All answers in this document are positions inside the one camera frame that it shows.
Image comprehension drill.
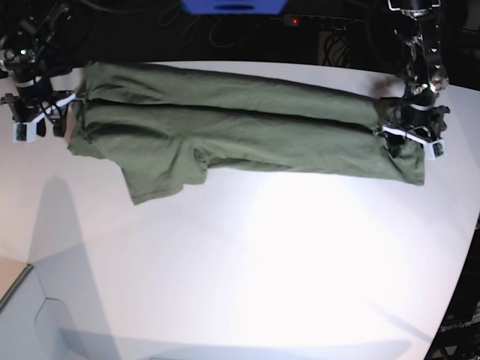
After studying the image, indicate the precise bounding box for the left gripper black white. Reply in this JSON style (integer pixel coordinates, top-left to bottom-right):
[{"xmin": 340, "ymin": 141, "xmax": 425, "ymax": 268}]
[{"xmin": 374, "ymin": 97, "xmax": 450, "ymax": 161}]

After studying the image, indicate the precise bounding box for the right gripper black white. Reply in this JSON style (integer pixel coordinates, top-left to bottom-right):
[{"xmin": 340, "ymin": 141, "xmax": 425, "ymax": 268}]
[{"xmin": 1, "ymin": 91, "xmax": 77, "ymax": 143}]

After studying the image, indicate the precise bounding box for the olive green t-shirt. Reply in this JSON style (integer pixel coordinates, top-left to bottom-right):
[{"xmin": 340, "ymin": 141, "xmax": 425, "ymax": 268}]
[{"xmin": 68, "ymin": 62, "xmax": 425, "ymax": 204}]

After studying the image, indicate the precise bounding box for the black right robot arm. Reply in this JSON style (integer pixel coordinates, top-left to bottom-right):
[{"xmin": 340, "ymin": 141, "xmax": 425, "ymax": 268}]
[{"xmin": 1, "ymin": 1, "xmax": 77, "ymax": 143}]

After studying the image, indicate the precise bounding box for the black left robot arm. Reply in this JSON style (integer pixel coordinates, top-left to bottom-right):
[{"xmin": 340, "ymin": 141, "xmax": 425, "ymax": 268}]
[{"xmin": 365, "ymin": 1, "xmax": 450, "ymax": 160}]

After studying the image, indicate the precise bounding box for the black power strip red light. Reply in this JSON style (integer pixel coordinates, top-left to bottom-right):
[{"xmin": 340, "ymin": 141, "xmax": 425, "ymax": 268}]
[{"xmin": 282, "ymin": 14, "xmax": 365, "ymax": 31}]

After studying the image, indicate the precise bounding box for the blue box at table back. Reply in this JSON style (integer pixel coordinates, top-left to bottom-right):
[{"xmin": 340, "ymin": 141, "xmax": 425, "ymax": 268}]
[{"xmin": 181, "ymin": 0, "xmax": 287, "ymax": 15}]

